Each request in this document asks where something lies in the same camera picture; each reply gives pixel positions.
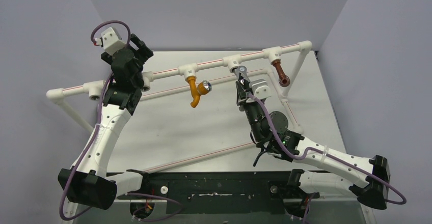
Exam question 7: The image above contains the chrome faucet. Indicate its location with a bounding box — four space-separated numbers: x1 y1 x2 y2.
233 66 249 81

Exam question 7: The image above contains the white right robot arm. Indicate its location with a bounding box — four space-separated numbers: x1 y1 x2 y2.
235 75 390 210

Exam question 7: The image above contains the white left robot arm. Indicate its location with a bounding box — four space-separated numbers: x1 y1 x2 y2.
58 34 153 220

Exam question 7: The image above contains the brown faucet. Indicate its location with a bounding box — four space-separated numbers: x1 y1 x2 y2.
272 59 291 88

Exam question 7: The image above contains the orange faucet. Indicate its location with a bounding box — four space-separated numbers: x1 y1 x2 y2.
186 76 212 108

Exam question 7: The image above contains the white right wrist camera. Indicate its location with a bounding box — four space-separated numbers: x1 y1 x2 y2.
250 79 272 100

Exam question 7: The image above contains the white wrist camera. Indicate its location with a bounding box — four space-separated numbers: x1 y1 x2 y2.
94 27 126 55
250 79 272 100

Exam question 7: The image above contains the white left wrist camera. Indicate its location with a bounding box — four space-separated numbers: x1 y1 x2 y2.
94 27 126 55

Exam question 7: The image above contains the white pipe frame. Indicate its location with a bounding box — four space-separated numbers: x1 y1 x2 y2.
45 40 313 187

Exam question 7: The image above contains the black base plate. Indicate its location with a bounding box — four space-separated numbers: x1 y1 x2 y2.
138 170 319 216

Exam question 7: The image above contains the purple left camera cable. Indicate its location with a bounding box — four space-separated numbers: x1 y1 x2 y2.
59 20 184 223

